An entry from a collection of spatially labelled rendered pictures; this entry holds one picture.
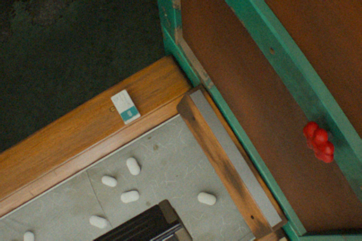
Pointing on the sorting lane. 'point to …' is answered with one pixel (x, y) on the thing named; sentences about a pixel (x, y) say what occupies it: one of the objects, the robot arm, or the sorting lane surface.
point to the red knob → (319, 141)
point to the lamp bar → (151, 226)
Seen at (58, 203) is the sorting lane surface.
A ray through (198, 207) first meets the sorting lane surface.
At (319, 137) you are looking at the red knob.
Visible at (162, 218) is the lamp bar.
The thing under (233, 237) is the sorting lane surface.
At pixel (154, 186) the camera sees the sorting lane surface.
